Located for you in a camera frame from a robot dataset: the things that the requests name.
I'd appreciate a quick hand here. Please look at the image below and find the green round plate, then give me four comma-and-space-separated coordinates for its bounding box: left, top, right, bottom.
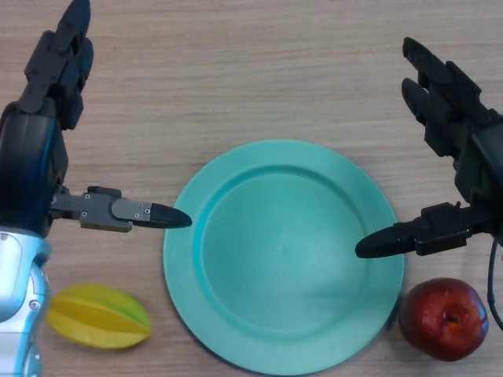
162, 139, 406, 374

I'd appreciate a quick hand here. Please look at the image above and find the yellow starfruit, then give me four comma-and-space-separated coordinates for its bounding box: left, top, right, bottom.
46, 283, 152, 350

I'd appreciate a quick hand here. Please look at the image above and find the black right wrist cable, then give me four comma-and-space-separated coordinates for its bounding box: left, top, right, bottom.
486, 237, 503, 333

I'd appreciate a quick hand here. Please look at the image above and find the red apple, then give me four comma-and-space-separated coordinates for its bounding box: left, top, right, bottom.
398, 277, 490, 362

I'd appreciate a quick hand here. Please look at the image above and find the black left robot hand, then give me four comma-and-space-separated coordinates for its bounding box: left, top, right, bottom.
0, 0, 193, 239

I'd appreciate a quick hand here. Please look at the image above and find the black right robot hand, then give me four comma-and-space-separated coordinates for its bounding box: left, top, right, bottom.
354, 37, 503, 259

